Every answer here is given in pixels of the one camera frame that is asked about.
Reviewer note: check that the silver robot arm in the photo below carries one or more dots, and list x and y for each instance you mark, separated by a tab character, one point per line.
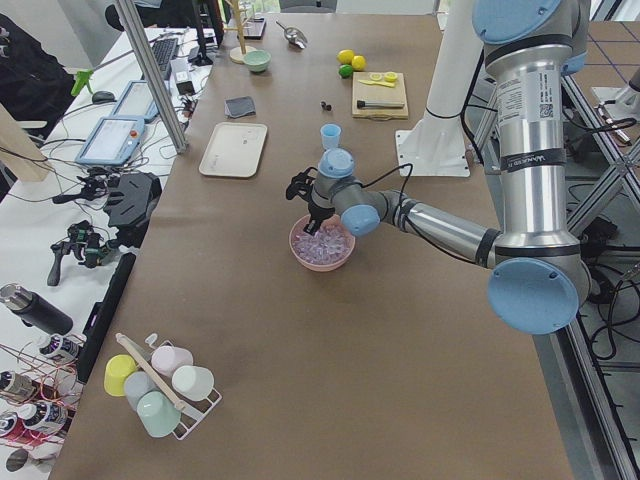
538	280

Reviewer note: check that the light blue plastic cup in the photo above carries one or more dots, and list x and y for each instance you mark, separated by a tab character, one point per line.
330	136

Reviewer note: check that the wooden glass holder stand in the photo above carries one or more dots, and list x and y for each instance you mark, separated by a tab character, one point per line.
237	54

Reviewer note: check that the green lime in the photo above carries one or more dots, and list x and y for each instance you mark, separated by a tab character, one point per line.
345	71

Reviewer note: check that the cream rabbit tray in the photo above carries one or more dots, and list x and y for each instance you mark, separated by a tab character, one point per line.
234	150

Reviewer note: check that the black thermos bottle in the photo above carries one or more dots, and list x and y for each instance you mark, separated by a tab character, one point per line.
34	310

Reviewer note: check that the yellow cup on rack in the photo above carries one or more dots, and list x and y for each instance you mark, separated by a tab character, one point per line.
117	370

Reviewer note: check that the steel muddler black tip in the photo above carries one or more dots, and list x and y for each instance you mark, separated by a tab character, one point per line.
363	104

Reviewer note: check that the bamboo cutting board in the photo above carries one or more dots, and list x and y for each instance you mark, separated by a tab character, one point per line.
379	93

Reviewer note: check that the pink bowl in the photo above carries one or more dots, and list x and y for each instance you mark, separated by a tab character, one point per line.
298	228

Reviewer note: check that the grey folded cloth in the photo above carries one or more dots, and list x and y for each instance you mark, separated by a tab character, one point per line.
240	107

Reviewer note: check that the white cup on rack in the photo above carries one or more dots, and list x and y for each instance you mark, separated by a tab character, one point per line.
193	382

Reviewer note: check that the mint green bowl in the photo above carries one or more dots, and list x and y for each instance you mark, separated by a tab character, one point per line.
257	61

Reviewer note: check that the lemon half upper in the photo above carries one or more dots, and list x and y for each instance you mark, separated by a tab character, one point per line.
391	77

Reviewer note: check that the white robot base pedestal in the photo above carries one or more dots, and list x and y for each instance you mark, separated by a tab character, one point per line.
436	144

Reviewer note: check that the teach pendant far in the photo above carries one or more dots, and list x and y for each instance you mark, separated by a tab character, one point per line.
137	101

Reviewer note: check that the white cup rack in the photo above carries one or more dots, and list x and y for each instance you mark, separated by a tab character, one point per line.
193	413

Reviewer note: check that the yellow plastic knife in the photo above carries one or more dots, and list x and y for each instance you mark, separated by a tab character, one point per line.
377	83

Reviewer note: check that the yellow lemon near board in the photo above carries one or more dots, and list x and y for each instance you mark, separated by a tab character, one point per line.
358	63

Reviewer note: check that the teach pendant near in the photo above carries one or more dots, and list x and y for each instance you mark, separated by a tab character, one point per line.
112	141

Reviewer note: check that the yellow lemon outer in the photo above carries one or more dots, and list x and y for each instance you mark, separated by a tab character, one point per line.
345	56

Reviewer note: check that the pink cup on rack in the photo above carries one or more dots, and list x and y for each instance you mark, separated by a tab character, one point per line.
166	359

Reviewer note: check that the grey cup on rack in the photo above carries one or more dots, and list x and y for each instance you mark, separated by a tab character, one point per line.
136	386

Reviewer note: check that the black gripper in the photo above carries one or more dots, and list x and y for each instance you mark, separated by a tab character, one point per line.
318	209

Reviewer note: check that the teach pendant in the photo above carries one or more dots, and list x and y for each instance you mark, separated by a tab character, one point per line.
137	101
112	141

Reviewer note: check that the mint cup on rack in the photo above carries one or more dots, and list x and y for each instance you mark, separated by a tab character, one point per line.
157	414

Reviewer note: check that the pile of clear ice cubes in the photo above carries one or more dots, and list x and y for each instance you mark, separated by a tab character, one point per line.
329	245

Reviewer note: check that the aluminium frame post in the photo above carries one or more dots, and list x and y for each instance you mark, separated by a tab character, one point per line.
139	41

